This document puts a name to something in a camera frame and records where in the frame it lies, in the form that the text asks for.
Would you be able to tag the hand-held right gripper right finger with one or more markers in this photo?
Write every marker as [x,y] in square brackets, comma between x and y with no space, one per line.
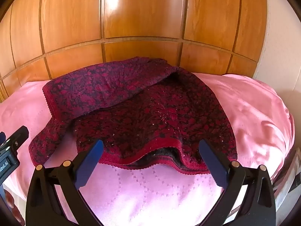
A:
[212,167]

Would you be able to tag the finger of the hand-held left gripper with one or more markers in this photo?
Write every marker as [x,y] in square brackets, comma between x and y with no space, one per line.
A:
[17,137]

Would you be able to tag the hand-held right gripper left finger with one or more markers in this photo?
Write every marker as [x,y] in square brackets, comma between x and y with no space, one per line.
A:
[90,163]

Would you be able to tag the red floral knit sweater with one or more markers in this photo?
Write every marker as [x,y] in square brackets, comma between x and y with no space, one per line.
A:
[145,113]

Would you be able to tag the person's left hand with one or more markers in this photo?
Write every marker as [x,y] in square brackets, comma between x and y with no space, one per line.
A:
[10,204]

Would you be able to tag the pink bedspread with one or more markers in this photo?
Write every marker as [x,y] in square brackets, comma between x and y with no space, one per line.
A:
[145,193]

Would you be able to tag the striped mattress side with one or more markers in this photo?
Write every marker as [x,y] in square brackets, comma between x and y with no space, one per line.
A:
[288,171]

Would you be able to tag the wooden panelled headboard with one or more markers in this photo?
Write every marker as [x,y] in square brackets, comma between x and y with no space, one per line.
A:
[141,18]

